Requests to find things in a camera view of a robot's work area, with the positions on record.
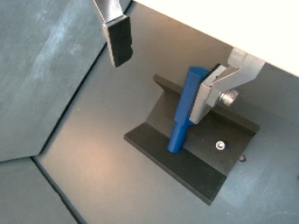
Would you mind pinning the black angle fixture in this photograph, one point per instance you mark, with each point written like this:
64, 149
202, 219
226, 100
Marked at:
213, 147

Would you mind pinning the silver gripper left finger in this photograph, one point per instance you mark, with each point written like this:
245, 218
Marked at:
116, 28

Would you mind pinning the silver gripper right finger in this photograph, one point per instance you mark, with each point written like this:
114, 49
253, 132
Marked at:
218, 87

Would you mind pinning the blue peg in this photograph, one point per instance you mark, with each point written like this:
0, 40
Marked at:
195, 76

